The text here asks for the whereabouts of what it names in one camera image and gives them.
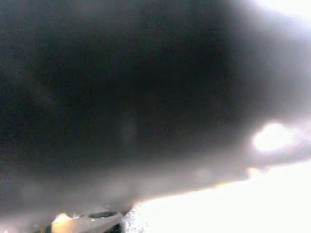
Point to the white robot shell part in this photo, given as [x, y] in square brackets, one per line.
[84, 222]

